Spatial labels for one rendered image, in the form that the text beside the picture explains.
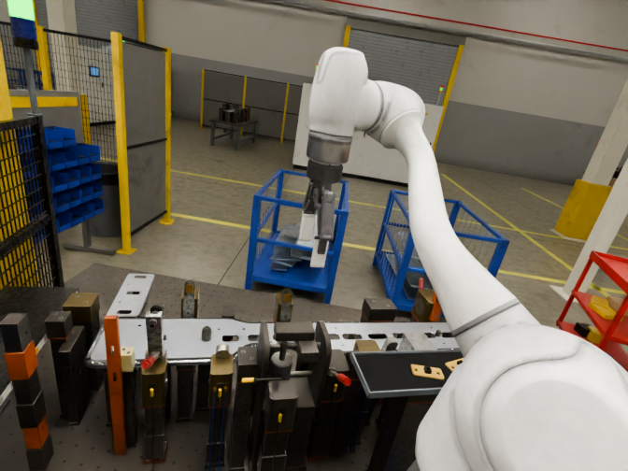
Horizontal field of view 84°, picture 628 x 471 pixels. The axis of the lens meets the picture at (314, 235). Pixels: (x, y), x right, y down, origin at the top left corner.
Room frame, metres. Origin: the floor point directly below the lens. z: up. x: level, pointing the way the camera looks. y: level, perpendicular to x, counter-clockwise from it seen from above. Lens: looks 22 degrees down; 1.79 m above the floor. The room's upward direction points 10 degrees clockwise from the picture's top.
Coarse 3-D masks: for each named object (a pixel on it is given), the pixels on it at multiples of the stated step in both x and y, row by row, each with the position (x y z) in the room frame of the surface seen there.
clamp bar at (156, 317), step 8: (152, 312) 0.73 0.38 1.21; (160, 312) 0.73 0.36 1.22; (152, 320) 0.71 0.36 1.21; (160, 320) 0.72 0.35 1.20; (152, 328) 0.72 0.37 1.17; (160, 328) 0.72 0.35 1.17; (152, 336) 0.72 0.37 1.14; (160, 336) 0.72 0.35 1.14; (152, 344) 0.72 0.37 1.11; (160, 344) 0.73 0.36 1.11; (152, 352) 0.74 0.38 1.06; (160, 352) 0.73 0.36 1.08; (160, 360) 0.74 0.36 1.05
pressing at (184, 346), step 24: (96, 336) 0.84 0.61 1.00; (120, 336) 0.85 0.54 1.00; (144, 336) 0.87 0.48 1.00; (168, 336) 0.89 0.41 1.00; (192, 336) 0.91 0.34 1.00; (216, 336) 0.93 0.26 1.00; (240, 336) 0.95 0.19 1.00; (96, 360) 0.74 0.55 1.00; (168, 360) 0.79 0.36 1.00; (192, 360) 0.81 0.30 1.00
